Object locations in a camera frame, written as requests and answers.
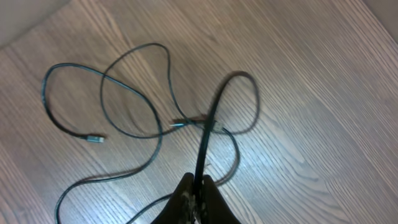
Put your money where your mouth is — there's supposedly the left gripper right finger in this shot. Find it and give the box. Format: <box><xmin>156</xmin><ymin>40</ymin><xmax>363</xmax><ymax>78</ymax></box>
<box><xmin>201</xmin><ymin>175</ymin><xmax>241</xmax><ymax>224</ymax></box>

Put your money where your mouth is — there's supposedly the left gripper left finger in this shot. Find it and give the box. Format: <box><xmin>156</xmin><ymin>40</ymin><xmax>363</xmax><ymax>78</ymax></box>
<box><xmin>151</xmin><ymin>172</ymin><xmax>195</xmax><ymax>224</ymax></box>

